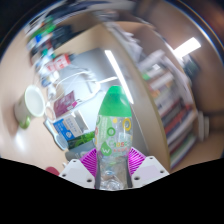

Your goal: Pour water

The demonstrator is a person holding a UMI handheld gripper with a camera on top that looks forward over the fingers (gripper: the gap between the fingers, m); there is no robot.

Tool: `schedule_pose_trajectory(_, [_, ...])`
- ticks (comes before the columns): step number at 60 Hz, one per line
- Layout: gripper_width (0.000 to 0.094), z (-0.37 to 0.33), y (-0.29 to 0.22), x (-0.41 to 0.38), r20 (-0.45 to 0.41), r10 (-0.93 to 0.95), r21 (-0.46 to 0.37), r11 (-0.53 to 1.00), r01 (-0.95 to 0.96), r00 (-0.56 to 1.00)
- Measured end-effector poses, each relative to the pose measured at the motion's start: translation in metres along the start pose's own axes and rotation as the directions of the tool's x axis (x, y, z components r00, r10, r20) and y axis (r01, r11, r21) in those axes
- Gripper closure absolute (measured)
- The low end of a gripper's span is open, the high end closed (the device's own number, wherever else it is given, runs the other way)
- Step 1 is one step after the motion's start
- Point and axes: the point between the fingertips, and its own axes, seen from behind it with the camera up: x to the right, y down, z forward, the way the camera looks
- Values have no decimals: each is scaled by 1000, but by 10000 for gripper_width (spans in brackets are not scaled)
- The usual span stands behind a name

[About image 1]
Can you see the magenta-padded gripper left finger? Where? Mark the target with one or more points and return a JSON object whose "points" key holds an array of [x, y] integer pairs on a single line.
{"points": [[77, 171]]}

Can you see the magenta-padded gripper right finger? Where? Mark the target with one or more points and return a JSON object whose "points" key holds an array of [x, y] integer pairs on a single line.
{"points": [[150, 170]]}

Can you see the clear green-capped drink bottle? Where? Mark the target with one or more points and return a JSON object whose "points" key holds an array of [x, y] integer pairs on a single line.
{"points": [[113, 133]]}

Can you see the grey thermos flask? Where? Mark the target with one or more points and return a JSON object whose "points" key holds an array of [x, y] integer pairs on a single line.
{"points": [[77, 154]]}

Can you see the white tube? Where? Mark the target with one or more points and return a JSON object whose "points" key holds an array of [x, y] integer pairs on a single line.
{"points": [[58, 136]]}

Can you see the blue and white carton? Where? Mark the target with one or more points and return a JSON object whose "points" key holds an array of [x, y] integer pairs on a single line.
{"points": [[70, 126]]}

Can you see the wooden shelf unit with books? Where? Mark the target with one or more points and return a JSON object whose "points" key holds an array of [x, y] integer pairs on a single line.
{"points": [[170, 110]]}

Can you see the magenta carton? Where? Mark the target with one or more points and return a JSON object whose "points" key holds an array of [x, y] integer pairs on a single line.
{"points": [[65, 104]]}

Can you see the white LED light bar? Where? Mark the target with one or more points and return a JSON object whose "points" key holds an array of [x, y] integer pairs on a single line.
{"points": [[118, 75]]}

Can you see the red and white bottle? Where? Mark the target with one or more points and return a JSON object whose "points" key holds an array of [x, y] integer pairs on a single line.
{"points": [[59, 62]]}

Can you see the ceiling light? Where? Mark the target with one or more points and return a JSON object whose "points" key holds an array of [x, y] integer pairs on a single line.
{"points": [[186, 47]]}

